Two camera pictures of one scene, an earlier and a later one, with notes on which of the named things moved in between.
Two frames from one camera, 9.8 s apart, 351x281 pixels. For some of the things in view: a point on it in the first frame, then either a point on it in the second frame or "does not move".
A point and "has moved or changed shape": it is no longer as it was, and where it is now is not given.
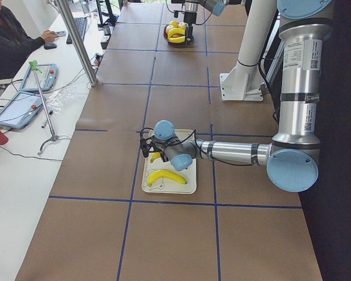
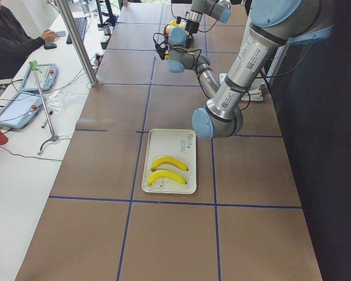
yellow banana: x=154 y=156 has moved or changed shape
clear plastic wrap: x=55 y=99 does not move
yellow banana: x=165 y=174 does not move
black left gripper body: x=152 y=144 to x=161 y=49
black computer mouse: x=50 y=45 does not move
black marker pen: x=43 y=126 does not move
